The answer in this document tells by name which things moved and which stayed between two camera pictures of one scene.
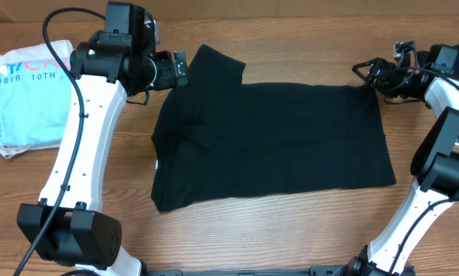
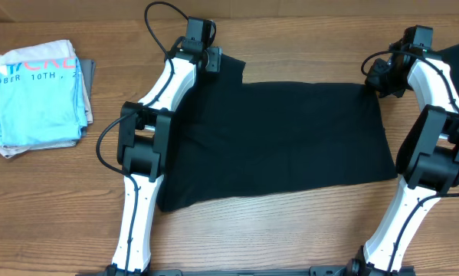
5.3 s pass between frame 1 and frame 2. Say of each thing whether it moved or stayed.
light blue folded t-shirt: stayed
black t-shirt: stayed
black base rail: stayed
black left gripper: moved
